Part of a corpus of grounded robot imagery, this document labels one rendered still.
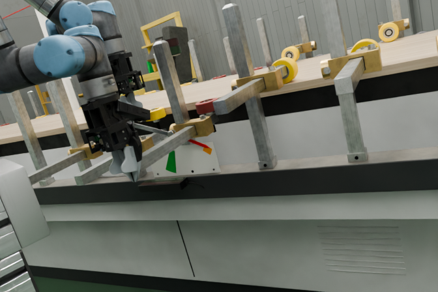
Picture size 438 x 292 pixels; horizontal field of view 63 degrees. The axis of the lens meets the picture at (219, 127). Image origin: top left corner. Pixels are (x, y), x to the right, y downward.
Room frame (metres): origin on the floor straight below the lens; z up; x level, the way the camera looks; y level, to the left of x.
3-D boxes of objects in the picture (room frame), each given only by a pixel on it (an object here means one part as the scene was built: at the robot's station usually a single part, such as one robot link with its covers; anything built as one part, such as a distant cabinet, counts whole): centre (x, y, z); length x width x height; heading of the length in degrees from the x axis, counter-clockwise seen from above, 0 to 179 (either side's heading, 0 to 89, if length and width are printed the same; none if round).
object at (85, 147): (1.36, 0.52, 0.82); 0.14 x 0.06 x 0.05; 61
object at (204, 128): (1.12, 0.08, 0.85); 0.14 x 0.06 x 0.05; 61
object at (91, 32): (0.81, 0.23, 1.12); 0.09 x 0.08 x 0.11; 173
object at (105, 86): (0.81, 0.23, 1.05); 0.08 x 0.08 x 0.05
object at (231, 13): (1.01, -0.11, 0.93); 0.04 x 0.04 x 0.48; 61
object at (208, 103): (1.20, 0.02, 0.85); 0.08 x 0.08 x 0.11
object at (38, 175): (1.30, 0.54, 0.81); 0.44 x 0.03 x 0.04; 151
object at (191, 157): (1.12, 0.14, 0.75); 0.26 x 0.01 x 0.10; 61
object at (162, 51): (1.13, 0.11, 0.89); 0.04 x 0.04 x 0.48; 61
